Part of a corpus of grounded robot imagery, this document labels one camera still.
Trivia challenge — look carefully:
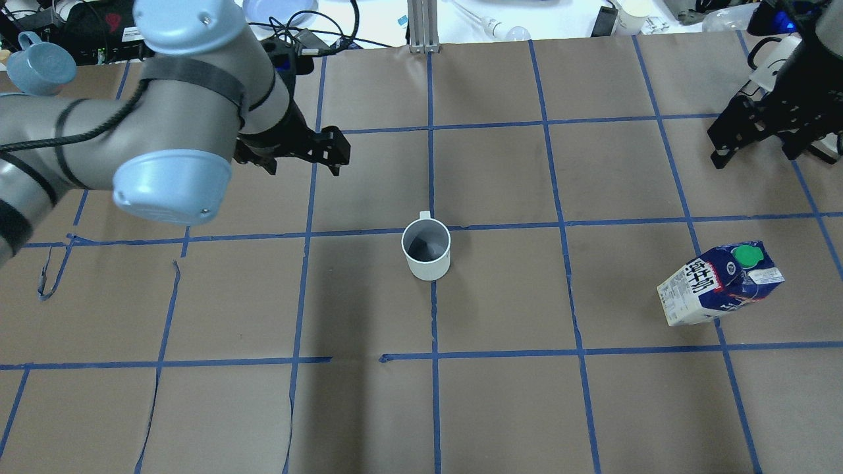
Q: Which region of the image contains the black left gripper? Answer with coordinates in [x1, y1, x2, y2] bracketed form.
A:
[234, 39, 350, 176]

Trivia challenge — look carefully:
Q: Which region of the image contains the white smiley mug on rack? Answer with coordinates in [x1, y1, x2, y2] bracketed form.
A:
[748, 36, 802, 91]

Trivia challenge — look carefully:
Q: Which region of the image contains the light blue plate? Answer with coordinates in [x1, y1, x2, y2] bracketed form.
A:
[241, 1, 319, 29]

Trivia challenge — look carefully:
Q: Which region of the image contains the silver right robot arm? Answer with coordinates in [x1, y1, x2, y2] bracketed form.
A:
[707, 1, 842, 170]

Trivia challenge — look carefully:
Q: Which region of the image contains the blue mug on tree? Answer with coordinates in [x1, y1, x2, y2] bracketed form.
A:
[7, 31, 78, 96]

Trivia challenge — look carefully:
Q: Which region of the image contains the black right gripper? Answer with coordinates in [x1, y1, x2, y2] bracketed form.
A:
[707, 1, 842, 170]

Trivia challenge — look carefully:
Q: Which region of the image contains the blue white milk carton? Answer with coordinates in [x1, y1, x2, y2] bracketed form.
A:
[657, 240, 785, 327]

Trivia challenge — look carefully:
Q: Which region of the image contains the white paper cup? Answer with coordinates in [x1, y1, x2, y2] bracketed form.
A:
[615, 1, 653, 36]

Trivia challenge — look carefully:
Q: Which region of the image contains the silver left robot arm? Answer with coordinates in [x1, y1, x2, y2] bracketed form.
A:
[1, 1, 350, 262]

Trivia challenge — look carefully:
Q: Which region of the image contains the white grey mug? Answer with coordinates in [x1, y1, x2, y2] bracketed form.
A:
[401, 210, 452, 282]

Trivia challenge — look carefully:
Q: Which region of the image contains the black computer box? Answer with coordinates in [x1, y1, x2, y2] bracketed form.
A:
[52, 1, 154, 65]

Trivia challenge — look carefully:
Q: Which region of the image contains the aluminium frame post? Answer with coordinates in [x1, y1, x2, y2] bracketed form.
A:
[406, 0, 441, 54]

